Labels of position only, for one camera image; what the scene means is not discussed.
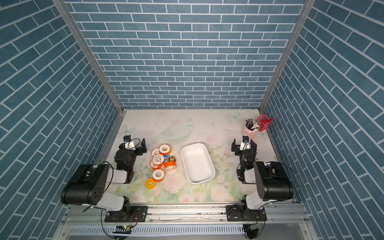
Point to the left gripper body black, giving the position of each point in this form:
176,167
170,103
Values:
132,155

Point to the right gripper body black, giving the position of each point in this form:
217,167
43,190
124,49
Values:
238,152

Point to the orange white tape roll top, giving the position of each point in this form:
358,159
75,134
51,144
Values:
165,149

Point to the orange white sealing tape roll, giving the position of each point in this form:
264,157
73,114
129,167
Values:
158,175

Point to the white plastic storage box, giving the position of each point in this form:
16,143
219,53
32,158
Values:
198,164

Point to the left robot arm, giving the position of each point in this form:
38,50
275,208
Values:
89,184

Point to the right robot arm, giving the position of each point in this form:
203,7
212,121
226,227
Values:
271,180

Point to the black yellow tape roll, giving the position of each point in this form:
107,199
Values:
171,159

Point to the pink metal pen bucket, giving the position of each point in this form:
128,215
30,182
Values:
250,133

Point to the pens in bucket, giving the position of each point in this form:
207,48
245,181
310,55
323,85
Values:
252,125

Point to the magenta plastic basket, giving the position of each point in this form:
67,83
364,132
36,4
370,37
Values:
264,122

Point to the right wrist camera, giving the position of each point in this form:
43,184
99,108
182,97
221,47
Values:
245,144

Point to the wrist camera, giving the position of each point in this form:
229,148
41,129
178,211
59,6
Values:
245,144
128,144

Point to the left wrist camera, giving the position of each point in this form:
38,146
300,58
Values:
128,144

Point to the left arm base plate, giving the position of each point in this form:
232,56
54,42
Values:
136,214

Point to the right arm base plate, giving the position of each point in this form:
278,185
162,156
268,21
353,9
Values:
246,213

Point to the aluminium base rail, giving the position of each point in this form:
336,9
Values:
208,213

